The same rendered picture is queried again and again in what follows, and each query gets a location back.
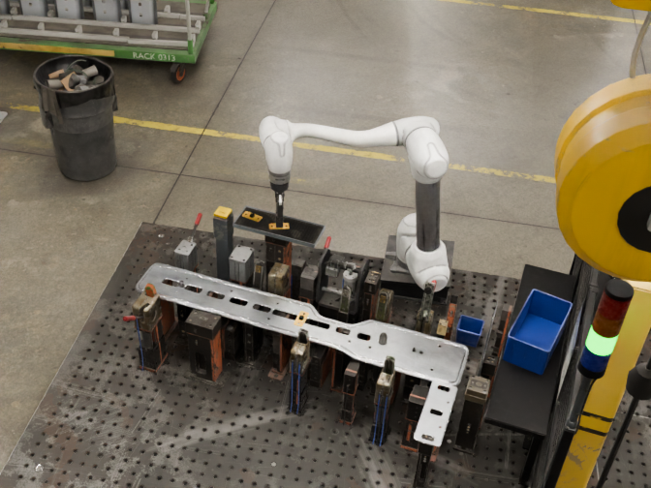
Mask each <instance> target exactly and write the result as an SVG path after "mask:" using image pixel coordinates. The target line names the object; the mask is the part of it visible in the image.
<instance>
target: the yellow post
mask: <svg viewBox="0 0 651 488"><path fill-rule="evenodd" d="M621 280H624V281H626V282H628V283H630V284H631V285H632V286H633V288H634V290H635V293H634V296H633V299H632V301H631V304H630V307H629V309H628V312H627V315H626V317H625V319H624V322H623V324H622V327H621V330H620V332H619V335H618V338H617V341H616V343H615V346H614V349H613V351H612V354H611V357H610V359H609V361H608V364H607V367H606V370H605V373H604V376H603V377H602V378H600V379H597V380H596V381H595V382H594V384H593V385H592V390H590V392H589V395H588V398H587V401H586V404H585V406H584V409H583V414H582V415H581V418H580V423H579V428H578V431H577V433H576V434H575V435H574V436H573V441H572V443H571V446H570V449H569V451H568V454H567V457H566V460H565V462H564V465H563V468H562V470H561V472H560V475H559V478H558V481H557V483H556V486H555V488H586V486H587V483H588V481H589V478H590V476H591V473H592V471H593V469H594V467H595V464H596V462H597V459H598V457H599V454H600V452H601V450H602V447H603V445H604V442H605V438H606V436H607V433H608V431H609V428H610V426H611V423H612V421H613V418H614V416H615V414H616V412H617V409H618V407H619V404H620V402H621V399H622V397H623V394H624V392H625V390H626V383H627V377H628V374H629V371H630V370H632V369H633V368H634V367H635V366H636V362H637V359H638V357H639V354H640V352H641V349H642V347H643V344H644V342H645V339H646V337H647V335H648V332H649V330H650V327H651V283H649V282H635V281H630V280H625V279H621Z"/></svg>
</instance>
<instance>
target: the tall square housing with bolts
mask: <svg viewBox="0 0 651 488"><path fill-rule="evenodd" d="M229 264H230V280H232V283H235V284H239V285H242V286H245V287H249V288H252V287H253V273H254V271H255V269H254V249H253V248H249V247H246V246H242V245H237V246H236V247H235V249H234V250H233V252H232V254H231V255H230V257H229ZM231 303H235V304H238V305H242V306H246V305H247V303H248V302H247V301H243V300H240V299H236V298H232V299H231Z"/></svg>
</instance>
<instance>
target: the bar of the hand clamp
mask: <svg viewBox="0 0 651 488"><path fill-rule="evenodd" d="M435 285H436V283H432V282H428V281H426V283H425V288H424V293H423V299H422V303H421V309H420V314H419V320H421V318H422V313H423V310H424V311H427V317H426V321H428V318H429V315H430V310H431V305H432V299H433V294H434V289H435Z"/></svg>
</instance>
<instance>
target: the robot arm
mask: <svg viewBox="0 0 651 488"><path fill-rule="evenodd" d="M439 134H440V126H439V123H438V121H437V120H436V119H434V118H432V117H427V116H415V117H408V118H403V119H399V120H396V121H393V122H389V123H387V124H385V125H383V126H380V127H377V128H375V129H371V130H368V131H350V130H344V129H338V128H333V127H328V126H322V125H316V124H307V123H298V124H295V123H291V122H290V121H289V120H282V119H279V118H278V117H275V116H267V117H266V118H265V119H263V121H262V122H261V124H260V128H259V135H260V140H261V143H262V146H263V148H264V152H265V159H266V161H267V164H268V175H269V181H270V188H271V189H272V190H273V191H274V193H275V201H276V214H275V216H276V227H277V228H282V227H283V217H284V216H283V209H284V207H283V204H284V196H285V193H284V192H285V191H286V190H288V188H289V181H290V180H291V165H292V163H293V142H294V141H295V140H296V139H297V138H300V137H315V138H320V139H324V140H328V141H333V142H337V143H341V144H346V145H351V146H359V147H372V146H403V145H404V147H405V148H406V149H407V152H408V158H409V162H410V167H411V172H412V175H413V177H414V178H415V179H416V213H413V214H409V215H407V216H406V217H404V218H403V219H402V221H401V222H400V224H399V226H398V229H397V235H396V252H386V258H387V259H391V260H394V262H393V265H392V266H391V267H390V269H389V271H390V272H391V273H401V274H406V275H412V277H413V278H414V280H415V282H416V283H417V285H418V286H419V287H421V288H422V289H423V290H424V288H425V283H426V281H428V282H431V281H433V280H436V282H437V285H436V288H435V291H439V290H441V289H443V288H444V287H445V286H446V285H447V283H448V281H449V278H450V270H449V264H448V258H447V251H446V246H445V244H444V243H443V242H442V241H441V240H440V199H441V178H442V177H443V175H444V174H445V173H446V172H447V170H448V168H449V162H450V160H449V154H448V151H447V149H446V147H445V145H444V144H443V142H442V141H441V139H440V138H439Z"/></svg>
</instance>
